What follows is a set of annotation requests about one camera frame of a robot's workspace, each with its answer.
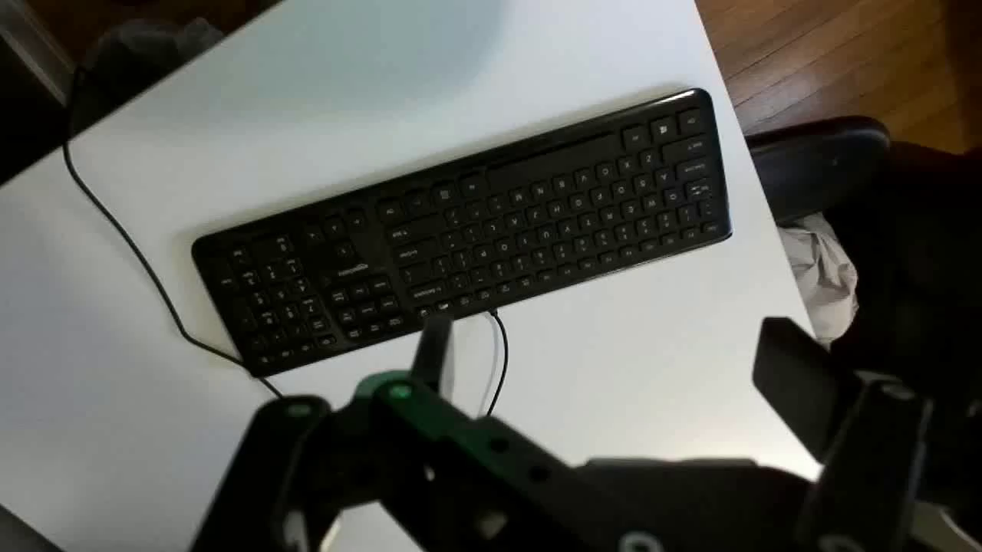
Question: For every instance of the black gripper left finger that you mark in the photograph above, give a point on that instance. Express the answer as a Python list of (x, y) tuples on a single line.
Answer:
[(448, 450)]

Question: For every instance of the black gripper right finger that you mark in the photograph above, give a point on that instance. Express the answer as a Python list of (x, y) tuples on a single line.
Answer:
[(870, 450)]

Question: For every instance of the black computer keyboard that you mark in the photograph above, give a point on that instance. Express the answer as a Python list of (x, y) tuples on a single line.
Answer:
[(460, 233)]

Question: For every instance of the black office chair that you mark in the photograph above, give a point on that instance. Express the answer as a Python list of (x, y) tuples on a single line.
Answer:
[(830, 163)]

